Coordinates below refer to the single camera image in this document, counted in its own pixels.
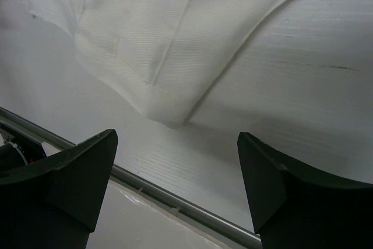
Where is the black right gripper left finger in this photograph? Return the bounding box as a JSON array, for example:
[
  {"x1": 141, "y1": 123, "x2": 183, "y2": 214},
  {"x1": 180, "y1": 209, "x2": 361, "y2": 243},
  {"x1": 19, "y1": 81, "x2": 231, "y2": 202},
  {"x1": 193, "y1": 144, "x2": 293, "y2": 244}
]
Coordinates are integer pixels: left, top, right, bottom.
[{"x1": 1, "y1": 129, "x2": 118, "y2": 248}]

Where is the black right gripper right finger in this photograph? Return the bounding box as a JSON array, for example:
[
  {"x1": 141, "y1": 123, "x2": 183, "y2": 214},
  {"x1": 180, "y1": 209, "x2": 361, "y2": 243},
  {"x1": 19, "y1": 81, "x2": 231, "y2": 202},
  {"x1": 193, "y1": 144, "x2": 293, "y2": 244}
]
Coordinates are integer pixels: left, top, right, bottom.
[{"x1": 237, "y1": 132, "x2": 372, "y2": 248}]

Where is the white pleated skirt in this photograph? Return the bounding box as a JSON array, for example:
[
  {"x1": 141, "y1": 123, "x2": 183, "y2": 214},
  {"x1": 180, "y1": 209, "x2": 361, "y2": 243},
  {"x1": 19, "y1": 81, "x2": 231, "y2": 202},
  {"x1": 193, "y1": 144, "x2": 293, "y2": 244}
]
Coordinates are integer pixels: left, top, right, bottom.
[{"x1": 17, "y1": 0, "x2": 287, "y2": 127}]

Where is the aluminium table edge rail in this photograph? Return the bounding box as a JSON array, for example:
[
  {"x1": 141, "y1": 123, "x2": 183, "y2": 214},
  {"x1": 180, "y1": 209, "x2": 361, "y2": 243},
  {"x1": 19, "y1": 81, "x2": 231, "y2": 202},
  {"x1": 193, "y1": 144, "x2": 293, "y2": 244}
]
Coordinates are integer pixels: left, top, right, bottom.
[{"x1": 1, "y1": 108, "x2": 262, "y2": 248}]

